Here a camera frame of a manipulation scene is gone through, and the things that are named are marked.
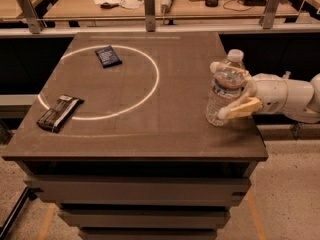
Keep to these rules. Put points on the grey stacked table base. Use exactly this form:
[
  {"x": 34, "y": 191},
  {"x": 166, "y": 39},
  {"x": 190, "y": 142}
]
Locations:
[{"x": 142, "y": 208}]

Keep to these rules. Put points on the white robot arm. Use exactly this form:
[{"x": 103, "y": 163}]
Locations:
[{"x": 302, "y": 103}]

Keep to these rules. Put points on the right metal rail bracket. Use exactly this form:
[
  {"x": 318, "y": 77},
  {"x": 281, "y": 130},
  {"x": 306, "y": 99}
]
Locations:
[{"x": 272, "y": 6}]

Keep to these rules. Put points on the black snack bar wrapper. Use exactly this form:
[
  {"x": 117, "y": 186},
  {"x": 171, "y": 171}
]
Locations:
[{"x": 57, "y": 115}]

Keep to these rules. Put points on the metal rail bracket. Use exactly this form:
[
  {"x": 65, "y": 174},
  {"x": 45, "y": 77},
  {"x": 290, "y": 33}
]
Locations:
[
  {"x": 34, "y": 23},
  {"x": 150, "y": 22},
  {"x": 272, "y": 6}
]

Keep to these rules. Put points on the middle metal rail bracket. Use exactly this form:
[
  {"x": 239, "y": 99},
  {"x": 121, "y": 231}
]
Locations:
[{"x": 150, "y": 22}]

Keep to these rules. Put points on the right clear sanitizer bottle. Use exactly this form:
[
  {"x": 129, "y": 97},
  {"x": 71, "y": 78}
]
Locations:
[{"x": 287, "y": 75}]

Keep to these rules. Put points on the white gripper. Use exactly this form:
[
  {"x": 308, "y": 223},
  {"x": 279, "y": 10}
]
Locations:
[{"x": 270, "y": 93}]

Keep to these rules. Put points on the white handheld tool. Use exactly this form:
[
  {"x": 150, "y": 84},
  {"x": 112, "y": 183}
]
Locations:
[{"x": 166, "y": 5}]

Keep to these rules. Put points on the clear plastic water bottle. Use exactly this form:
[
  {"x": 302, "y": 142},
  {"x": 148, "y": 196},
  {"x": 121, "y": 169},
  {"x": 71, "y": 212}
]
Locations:
[{"x": 220, "y": 95}]

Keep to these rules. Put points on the left metal rail bracket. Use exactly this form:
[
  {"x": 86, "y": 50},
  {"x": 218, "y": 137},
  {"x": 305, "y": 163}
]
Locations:
[{"x": 34, "y": 23}]

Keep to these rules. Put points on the dark blue snack packet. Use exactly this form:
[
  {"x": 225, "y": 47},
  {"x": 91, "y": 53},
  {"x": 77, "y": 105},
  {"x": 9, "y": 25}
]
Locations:
[{"x": 107, "y": 57}]

